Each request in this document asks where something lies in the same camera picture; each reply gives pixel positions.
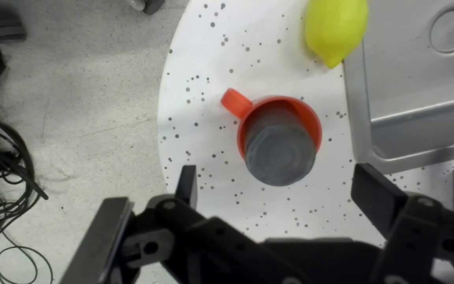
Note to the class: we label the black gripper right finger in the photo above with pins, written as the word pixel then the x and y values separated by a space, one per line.
pixel 378 198

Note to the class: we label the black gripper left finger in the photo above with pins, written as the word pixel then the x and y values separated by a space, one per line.
pixel 188 187

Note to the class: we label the grey toy cup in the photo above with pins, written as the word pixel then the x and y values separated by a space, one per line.
pixel 279 152

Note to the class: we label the orange toy cup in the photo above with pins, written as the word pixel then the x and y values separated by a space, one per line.
pixel 235 103

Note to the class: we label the grey toy sink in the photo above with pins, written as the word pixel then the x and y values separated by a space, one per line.
pixel 421 80

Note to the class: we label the white speckled toy kitchen counter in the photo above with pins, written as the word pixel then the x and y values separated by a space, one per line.
pixel 227 53

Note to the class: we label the yellow toy lemon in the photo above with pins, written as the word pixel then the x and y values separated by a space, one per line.
pixel 334 29

